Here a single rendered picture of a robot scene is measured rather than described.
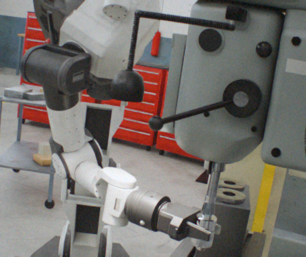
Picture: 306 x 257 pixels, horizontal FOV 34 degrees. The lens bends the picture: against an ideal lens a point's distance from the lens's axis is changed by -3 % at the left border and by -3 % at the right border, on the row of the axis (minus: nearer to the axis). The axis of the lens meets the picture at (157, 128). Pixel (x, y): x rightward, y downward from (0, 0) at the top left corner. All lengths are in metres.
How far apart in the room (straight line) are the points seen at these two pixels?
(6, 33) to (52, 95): 11.02
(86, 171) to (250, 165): 1.63
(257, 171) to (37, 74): 1.81
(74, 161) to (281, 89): 0.69
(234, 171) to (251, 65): 1.97
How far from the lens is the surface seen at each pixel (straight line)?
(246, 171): 2.89
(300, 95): 0.94
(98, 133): 1.74
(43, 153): 4.24
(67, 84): 1.27
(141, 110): 6.08
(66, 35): 1.36
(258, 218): 2.95
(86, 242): 1.91
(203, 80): 0.98
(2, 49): 12.38
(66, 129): 1.37
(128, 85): 1.05
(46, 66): 1.29
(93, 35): 1.32
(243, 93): 0.93
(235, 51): 0.97
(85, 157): 1.43
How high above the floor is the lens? 1.58
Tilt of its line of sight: 12 degrees down
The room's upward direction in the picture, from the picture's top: 8 degrees clockwise
